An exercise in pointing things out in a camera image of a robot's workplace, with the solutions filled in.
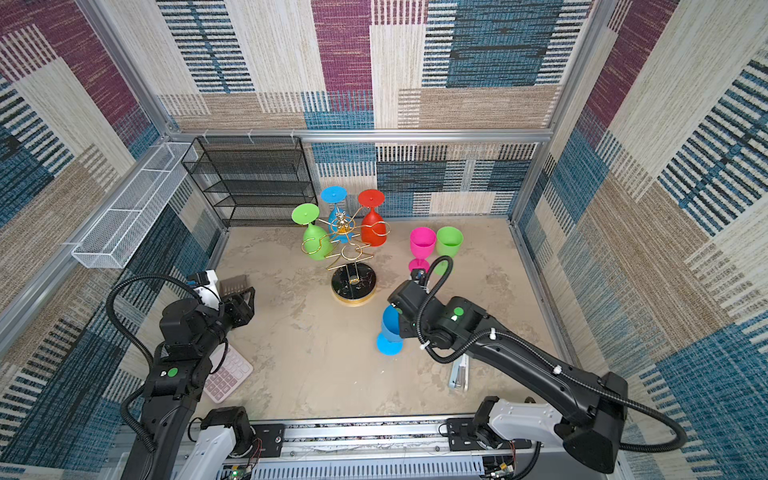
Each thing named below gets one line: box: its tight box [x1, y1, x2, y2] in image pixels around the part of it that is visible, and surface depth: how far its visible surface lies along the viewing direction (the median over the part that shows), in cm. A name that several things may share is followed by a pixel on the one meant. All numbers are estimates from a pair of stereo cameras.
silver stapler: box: [449, 353, 470, 391], surface depth 83 cm
